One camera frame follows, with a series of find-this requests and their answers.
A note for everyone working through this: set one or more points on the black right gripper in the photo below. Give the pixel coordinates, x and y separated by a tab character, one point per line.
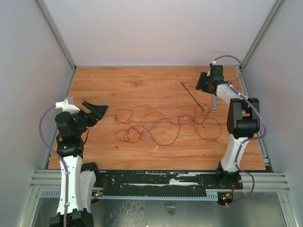
206	83

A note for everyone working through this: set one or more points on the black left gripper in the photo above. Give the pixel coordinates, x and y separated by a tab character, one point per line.
97	112

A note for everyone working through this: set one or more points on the black zip tie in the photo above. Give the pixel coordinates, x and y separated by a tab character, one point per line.
192	96

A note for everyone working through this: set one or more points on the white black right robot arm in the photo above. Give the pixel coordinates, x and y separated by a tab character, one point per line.
242	122

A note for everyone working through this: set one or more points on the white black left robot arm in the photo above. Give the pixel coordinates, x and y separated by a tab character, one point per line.
77	178

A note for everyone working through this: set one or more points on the silver adjustable wrench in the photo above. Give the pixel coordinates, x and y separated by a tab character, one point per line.
214	103

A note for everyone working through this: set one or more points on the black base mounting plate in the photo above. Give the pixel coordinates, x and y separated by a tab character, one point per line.
163	182

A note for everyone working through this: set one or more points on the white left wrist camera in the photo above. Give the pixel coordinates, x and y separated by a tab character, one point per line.
67	105

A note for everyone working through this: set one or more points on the grey slotted cable duct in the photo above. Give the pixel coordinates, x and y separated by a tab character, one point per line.
186	196

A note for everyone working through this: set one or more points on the aluminium corner post left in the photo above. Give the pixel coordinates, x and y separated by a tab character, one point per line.
55	30

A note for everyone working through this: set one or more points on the aluminium corner post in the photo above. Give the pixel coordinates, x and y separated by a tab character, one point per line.
267	24
55	30

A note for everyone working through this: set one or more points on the aluminium corner post right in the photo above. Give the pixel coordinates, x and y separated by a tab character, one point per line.
267	24

